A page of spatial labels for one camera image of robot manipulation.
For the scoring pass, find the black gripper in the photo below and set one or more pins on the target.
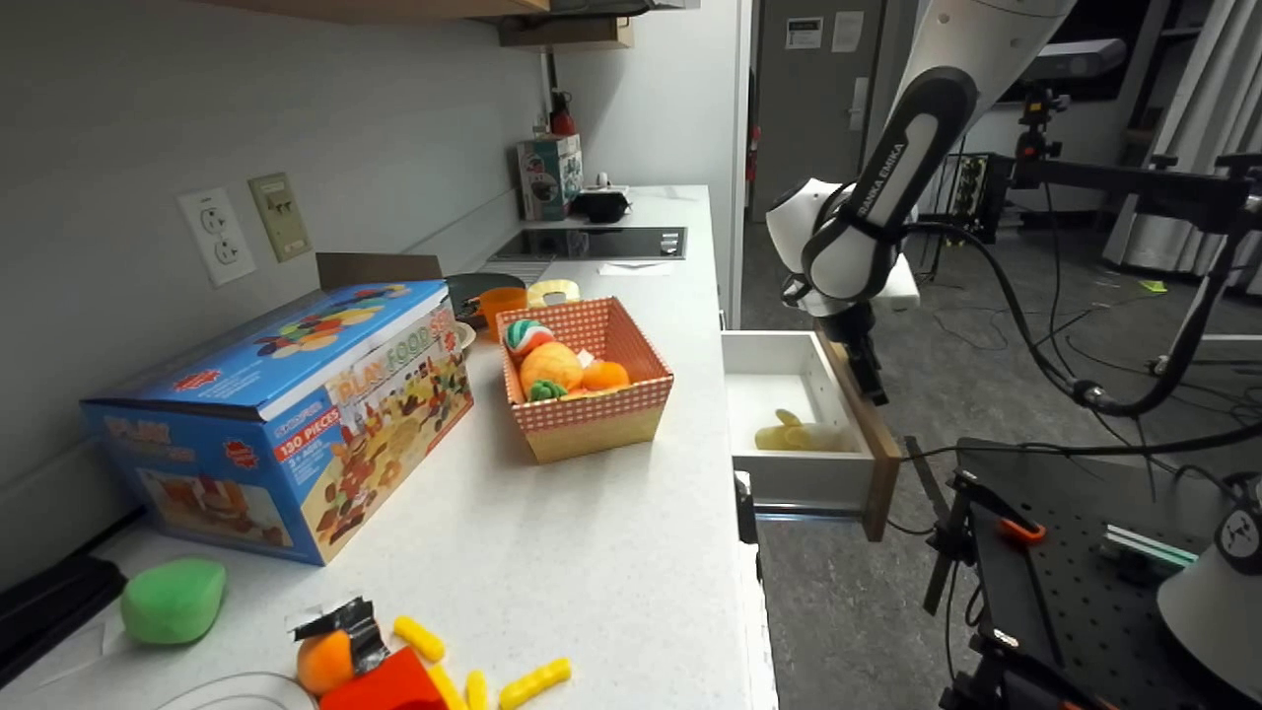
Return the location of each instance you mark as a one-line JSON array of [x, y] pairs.
[[854, 338]]

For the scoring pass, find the yellow banana plushy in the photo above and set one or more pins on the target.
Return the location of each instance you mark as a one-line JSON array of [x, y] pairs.
[[795, 430]]

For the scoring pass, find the white drawer with wooden front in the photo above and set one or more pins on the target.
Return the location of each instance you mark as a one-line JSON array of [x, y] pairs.
[[792, 480]]

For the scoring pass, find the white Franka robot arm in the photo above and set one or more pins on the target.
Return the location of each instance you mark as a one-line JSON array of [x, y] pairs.
[[974, 39]]

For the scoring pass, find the black dishwasher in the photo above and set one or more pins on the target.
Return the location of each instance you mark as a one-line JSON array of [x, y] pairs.
[[749, 505]]

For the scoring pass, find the black tripod rack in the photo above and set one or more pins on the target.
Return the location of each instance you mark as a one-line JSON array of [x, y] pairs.
[[995, 197]]

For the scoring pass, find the small orange plush fruit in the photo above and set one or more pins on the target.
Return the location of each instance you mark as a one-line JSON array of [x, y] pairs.
[[607, 374]]

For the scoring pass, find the gray door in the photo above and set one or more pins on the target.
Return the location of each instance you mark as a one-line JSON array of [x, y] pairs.
[[812, 121]]

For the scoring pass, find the red patterned cardboard basket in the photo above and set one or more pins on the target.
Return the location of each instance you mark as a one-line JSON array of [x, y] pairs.
[[592, 427]]

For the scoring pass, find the yellow green floor marker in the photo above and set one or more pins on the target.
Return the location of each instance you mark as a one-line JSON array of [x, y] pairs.
[[1155, 285]]

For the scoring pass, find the black perforated robot cart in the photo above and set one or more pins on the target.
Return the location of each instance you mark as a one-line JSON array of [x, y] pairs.
[[1092, 597]]

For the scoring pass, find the black induction cooktop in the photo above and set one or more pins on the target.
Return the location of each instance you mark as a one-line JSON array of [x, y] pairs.
[[592, 242]]

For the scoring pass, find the large orange plush fruit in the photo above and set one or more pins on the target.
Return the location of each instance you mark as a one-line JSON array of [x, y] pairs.
[[554, 368]]

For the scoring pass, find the light teal pen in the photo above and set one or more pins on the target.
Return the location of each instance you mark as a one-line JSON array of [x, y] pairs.
[[1151, 544]]

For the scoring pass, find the black pot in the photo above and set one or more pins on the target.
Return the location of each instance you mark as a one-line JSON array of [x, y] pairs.
[[603, 205]]

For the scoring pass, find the white paper sign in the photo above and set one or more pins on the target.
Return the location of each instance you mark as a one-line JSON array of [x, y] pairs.
[[804, 34], [849, 34]]

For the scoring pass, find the white stand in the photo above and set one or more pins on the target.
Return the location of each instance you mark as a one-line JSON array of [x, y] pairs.
[[1227, 348]]

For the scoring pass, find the gray countertop appliance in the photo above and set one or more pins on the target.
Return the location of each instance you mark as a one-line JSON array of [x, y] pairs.
[[545, 178]]

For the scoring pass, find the red bottle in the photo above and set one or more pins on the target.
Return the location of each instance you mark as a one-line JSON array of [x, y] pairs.
[[563, 121]]

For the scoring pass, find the gray round device with dial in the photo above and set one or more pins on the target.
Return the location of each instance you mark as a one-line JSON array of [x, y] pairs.
[[1215, 618]]

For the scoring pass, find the yellow toy fry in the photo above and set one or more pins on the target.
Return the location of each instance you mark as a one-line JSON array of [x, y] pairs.
[[478, 691], [534, 685], [421, 637]]

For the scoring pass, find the red toy fries box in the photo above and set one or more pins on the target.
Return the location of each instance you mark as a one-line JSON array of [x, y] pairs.
[[387, 686]]

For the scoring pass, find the black metal clip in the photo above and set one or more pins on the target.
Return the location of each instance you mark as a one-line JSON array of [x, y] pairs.
[[352, 623]]

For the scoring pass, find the wooden upper cabinet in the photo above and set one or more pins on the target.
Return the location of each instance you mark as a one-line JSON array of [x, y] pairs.
[[396, 10]]

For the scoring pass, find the blue toy food box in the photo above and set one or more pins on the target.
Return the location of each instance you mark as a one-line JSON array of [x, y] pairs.
[[261, 420]]

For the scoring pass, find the orange toy ball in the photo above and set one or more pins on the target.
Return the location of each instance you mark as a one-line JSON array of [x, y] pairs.
[[324, 660]]

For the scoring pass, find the white plate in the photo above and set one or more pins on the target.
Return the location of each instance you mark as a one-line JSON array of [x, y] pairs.
[[232, 691]]

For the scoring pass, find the green plush pad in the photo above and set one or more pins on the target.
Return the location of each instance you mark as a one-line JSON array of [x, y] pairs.
[[174, 601]]

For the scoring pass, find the black flat object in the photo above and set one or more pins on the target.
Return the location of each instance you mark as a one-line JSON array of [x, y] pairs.
[[52, 614]]

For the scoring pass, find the beige light switch plate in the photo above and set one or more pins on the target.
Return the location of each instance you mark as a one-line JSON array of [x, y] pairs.
[[281, 219]]

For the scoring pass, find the white wall outlet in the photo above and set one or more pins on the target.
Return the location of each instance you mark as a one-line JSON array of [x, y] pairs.
[[218, 236]]

